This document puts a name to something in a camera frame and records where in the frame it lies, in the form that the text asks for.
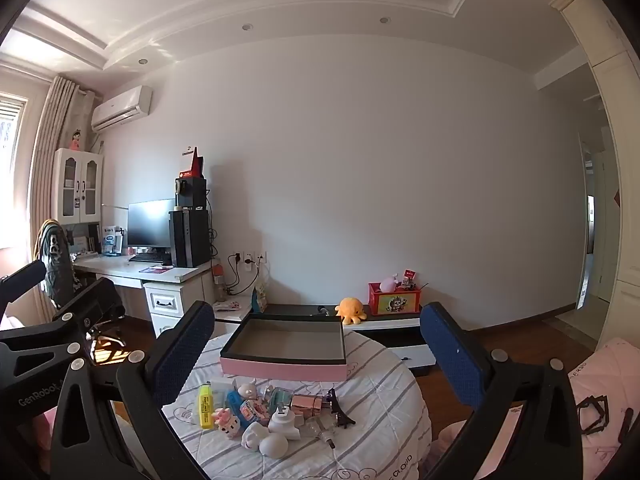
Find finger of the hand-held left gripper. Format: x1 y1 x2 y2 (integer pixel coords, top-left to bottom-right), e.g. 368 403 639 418
0 277 126 391
0 260 47 311

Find red box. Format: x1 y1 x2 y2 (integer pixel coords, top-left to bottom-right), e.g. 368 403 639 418
181 146 206 179

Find red storage crate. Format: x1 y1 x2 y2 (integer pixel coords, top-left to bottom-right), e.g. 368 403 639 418
368 282 421 317

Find pink shallow box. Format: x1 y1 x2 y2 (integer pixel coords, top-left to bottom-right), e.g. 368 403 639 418
220 312 348 382

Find glass perfume bottle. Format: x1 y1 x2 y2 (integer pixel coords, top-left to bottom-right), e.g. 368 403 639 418
304 417 337 448

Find clear teal plastic case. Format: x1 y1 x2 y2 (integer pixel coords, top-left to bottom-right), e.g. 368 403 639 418
265 385 293 408

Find white side table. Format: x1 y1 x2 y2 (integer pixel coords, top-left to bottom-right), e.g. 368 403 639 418
212 295 256 322

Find blue cylinder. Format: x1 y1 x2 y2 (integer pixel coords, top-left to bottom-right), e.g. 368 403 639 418
226 391 248 428

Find white air conditioner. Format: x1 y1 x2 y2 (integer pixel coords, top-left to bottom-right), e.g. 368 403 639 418
90 85 153 133

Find dark printed jacket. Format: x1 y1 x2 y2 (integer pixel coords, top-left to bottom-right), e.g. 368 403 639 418
35 220 83 311

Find black speaker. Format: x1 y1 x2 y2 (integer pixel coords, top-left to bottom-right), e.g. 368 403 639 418
174 176 208 210

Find pink bedding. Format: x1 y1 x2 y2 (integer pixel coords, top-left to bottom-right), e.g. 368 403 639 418
435 337 640 480

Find black office chair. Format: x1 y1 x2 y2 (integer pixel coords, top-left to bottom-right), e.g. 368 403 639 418
35 220 127 348

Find white animal night light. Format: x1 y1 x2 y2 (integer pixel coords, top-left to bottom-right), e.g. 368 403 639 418
241 421 290 458

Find blue box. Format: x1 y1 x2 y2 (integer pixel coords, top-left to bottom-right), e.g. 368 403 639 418
101 225 123 255

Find white cylindrical cap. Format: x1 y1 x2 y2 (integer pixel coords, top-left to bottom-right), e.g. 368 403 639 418
268 406 303 441

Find black computer monitor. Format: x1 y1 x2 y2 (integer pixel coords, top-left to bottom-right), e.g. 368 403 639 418
127 199 176 256

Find black folded frame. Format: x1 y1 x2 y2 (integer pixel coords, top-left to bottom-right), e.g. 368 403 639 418
577 395 610 436

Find rose gold cylinder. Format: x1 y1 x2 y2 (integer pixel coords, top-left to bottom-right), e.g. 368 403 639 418
291 394 326 413

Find white glass-door cabinet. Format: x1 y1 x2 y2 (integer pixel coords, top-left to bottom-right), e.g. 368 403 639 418
52 148 105 226

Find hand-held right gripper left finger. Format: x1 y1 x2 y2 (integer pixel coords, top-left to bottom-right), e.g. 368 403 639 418
50 301 216 480

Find orange octopus plush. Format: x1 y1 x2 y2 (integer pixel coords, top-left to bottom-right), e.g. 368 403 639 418
335 298 368 325

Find cream wardrobe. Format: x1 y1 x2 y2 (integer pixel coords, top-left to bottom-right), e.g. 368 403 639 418
550 0 640 351

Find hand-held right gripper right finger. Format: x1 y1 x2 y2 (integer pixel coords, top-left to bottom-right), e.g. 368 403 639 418
420 302 583 480

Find black tower model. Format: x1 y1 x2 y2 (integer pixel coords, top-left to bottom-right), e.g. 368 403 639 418
324 387 357 429

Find colourful brick toy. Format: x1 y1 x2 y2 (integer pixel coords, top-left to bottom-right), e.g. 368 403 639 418
239 399 271 428

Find beige curtain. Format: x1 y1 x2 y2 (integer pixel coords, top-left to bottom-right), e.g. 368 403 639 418
27 76 98 271

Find small pink brick toy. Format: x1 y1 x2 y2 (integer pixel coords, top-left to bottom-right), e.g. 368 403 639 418
212 408 241 439

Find black computer tower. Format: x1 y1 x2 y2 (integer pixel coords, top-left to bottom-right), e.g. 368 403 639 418
168 208 212 269

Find yellow highlighter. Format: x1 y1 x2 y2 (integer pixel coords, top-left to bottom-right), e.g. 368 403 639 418
199 385 213 429

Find window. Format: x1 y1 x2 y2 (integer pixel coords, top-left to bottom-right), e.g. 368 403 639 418
0 92 28 251

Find white desk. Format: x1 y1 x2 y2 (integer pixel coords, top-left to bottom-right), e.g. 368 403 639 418
72 252 221 338

